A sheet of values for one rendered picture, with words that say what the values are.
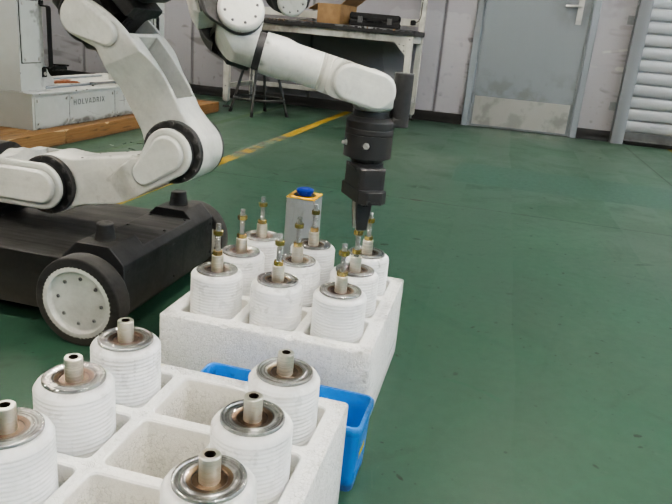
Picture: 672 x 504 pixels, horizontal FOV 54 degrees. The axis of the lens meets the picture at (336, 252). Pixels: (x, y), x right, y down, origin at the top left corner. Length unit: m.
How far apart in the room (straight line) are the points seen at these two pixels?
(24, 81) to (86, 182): 2.15
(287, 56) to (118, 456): 0.68
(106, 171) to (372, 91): 0.75
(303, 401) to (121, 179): 0.89
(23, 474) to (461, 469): 0.71
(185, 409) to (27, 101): 2.88
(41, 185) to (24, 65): 2.13
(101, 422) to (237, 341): 0.38
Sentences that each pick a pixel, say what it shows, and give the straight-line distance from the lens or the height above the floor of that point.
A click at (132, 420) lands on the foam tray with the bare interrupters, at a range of 0.93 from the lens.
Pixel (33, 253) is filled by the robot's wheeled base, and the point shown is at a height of 0.17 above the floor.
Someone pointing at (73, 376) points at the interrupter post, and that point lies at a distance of 0.88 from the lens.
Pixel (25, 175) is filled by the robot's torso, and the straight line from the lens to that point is 1.73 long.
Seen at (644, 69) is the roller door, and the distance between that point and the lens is 6.21.
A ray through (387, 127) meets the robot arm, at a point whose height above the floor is 0.54.
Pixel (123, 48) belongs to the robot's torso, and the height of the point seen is 0.61.
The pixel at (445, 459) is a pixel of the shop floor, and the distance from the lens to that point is 1.22.
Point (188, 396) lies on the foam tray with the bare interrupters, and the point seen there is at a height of 0.15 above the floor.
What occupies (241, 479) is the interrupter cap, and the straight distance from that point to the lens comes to 0.70.
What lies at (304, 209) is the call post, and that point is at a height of 0.29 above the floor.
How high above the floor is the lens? 0.68
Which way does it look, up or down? 18 degrees down
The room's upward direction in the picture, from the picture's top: 5 degrees clockwise
